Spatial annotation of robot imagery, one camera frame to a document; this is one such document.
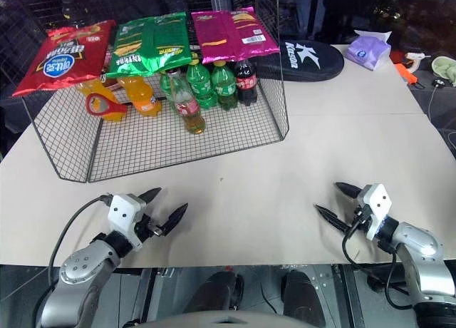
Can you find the orange soda bottle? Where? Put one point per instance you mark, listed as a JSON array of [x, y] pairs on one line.
[[142, 96], [108, 94]]

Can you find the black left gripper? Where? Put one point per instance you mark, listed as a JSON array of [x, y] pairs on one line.
[[146, 228]]

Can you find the small green plastic bottle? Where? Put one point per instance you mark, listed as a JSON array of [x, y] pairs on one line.
[[165, 87]]

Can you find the pale green bowl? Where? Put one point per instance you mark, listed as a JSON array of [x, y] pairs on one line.
[[445, 67]]

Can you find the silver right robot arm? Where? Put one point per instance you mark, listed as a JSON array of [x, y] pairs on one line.
[[424, 267]]

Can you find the orange plastic tool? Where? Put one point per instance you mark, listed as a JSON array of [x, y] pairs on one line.
[[406, 73]]

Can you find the black racket case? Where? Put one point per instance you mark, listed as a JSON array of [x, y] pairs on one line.
[[306, 62]]

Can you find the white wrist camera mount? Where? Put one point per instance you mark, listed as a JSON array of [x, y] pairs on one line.
[[377, 203], [123, 210]]

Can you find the magenta chip bag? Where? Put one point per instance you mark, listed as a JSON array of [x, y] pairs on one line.
[[228, 35]]

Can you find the green soda bottle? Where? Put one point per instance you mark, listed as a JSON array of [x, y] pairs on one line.
[[225, 87], [201, 87]]

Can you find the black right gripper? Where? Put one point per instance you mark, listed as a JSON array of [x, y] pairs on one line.
[[360, 219]]

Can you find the green chip bag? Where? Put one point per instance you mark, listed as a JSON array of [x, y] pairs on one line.
[[149, 46]]

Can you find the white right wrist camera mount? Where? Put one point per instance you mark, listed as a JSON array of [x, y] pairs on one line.
[[377, 203]]

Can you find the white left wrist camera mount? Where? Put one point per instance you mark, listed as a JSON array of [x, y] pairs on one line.
[[123, 210]]

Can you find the red chip bag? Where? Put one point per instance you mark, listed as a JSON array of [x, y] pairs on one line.
[[64, 60]]

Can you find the purple tissue pack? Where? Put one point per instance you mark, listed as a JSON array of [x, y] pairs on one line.
[[368, 51]]

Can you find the white glue gun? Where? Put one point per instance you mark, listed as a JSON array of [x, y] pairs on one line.
[[417, 58]]

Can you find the glass bottle with red label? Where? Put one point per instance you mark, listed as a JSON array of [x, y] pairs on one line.
[[187, 108]]

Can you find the black cola bottle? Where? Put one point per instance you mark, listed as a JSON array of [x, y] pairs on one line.
[[246, 83]]

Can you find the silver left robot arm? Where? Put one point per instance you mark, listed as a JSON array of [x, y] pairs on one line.
[[82, 271]]

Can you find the red bottle opener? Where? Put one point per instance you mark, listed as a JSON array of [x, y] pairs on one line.
[[114, 108]]

